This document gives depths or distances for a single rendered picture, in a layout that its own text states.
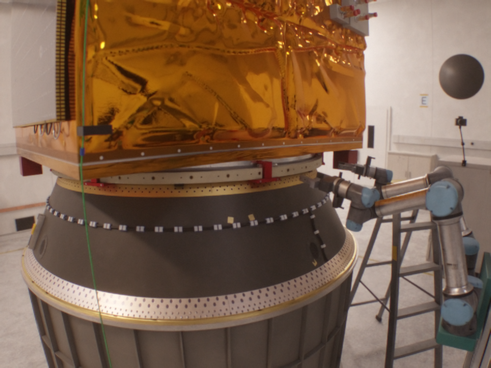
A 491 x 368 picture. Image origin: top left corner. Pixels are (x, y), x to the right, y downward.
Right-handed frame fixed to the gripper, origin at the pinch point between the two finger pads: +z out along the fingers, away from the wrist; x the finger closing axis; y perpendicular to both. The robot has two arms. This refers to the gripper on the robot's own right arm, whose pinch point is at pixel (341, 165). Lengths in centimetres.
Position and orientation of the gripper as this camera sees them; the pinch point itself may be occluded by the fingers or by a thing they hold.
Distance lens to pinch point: 202.3
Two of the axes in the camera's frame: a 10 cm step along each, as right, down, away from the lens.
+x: 2.6, -1.7, 9.5
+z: -9.5, -2.2, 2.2
